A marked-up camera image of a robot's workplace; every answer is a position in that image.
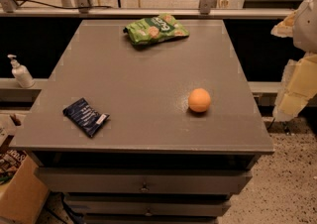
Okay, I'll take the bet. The green rice chip bag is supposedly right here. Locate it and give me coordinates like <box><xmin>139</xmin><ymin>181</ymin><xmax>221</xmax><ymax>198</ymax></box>
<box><xmin>123</xmin><ymin>13</ymin><xmax>189</xmax><ymax>46</ymax></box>

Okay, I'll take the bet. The orange fruit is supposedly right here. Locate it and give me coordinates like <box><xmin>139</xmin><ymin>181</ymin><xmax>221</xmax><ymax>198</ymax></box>
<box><xmin>188</xmin><ymin>88</ymin><xmax>211</xmax><ymax>113</ymax></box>

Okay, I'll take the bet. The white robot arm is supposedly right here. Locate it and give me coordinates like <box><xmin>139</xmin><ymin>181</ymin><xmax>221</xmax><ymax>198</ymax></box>
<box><xmin>270</xmin><ymin>0</ymin><xmax>317</xmax><ymax>122</ymax></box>

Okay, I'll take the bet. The white pump dispenser bottle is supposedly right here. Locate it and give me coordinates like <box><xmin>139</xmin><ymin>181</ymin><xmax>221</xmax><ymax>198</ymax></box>
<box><xmin>7</xmin><ymin>55</ymin><xmax>35</xmax><ymax>88</ymax></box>

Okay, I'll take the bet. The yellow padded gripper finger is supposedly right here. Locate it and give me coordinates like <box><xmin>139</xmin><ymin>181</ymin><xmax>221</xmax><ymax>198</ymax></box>
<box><xmin>270</xmin><ymin>11</ymin><xmax>296</xmax><ymax>38</ymax></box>
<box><xmin>272</xmin><ymin>55</ymin><xmax>317</xmax><ymax>122</ymax></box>

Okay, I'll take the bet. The grey drawer cabinet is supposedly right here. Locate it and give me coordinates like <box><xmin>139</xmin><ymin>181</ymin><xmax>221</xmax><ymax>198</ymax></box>
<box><xmin>12</xmin><ymin>20</ymin><xmax>273</xmax><ymax>224</ymax></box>

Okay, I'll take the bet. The cardboard box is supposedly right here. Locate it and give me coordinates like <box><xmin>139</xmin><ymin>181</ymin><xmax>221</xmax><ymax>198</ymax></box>
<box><xmin>0</xmin><ymin>150</ymin><xmax>49</xmax><ymax>224</ymax></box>

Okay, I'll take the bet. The blue rxbar blueberry wrapper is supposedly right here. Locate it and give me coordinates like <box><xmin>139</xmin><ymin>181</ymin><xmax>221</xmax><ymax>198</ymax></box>
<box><xmin>62</xmin><ymin>98</ymin><xmax>110</xmax><ymax>138</ymax></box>

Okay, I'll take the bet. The top drawer knob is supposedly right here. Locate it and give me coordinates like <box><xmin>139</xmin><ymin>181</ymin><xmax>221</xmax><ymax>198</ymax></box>
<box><xmin>140</xmin><ymin>183</ymin><xmax>149</xmax><ymax>193</ymax></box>

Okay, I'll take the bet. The black cable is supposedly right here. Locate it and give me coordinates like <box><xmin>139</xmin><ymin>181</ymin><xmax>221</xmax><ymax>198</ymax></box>
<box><xmin>13</xmin><ymin>0</ymin><xmax>115</xmax><ymax>11</ymax></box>

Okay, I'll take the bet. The drawer knob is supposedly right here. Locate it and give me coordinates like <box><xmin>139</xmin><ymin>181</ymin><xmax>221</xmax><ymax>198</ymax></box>
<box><xmin>140</xmin><ymin>183</ymin><xmax>149</xmax><ymax>193</ymax></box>
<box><xmin>145</xmin><ymin>210</ymin><xmax>153</xmax><ymax>217</ymax></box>

